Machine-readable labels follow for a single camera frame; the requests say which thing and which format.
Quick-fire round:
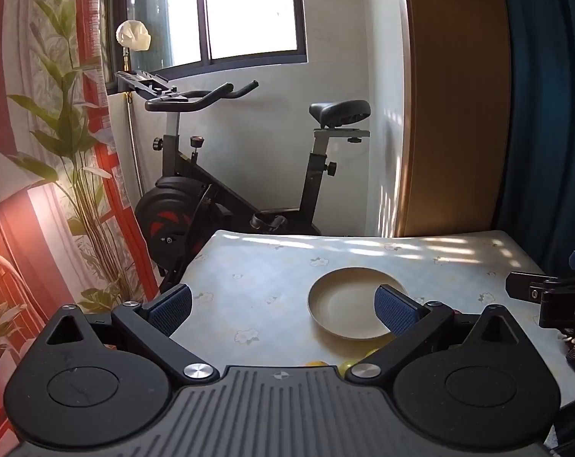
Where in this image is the metal hose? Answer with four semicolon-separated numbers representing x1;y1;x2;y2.
124;96;144;197

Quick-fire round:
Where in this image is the dark blue curtain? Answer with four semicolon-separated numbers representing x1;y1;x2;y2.
494;0;575;277

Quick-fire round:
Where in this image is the white wrapped ball on rod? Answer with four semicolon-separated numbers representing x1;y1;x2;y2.
115;20;152;51

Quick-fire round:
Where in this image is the black exercise bike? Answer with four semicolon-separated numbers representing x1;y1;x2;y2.
115;70;371;296

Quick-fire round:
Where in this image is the wooden chair back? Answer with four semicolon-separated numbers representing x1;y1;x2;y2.
394;0;514;239

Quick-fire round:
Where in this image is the window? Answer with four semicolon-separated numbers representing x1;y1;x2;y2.
126;0;309;77

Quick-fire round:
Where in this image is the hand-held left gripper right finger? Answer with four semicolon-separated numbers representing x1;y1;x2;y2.
347;284;521;384

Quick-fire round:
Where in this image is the plant printed wall cloth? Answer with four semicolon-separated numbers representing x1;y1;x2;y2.
0;0;162;439

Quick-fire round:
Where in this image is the beige round plate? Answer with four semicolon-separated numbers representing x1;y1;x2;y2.
307;267;409;342

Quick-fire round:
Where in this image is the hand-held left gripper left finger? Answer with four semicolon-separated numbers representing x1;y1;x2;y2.
45;284;220;382

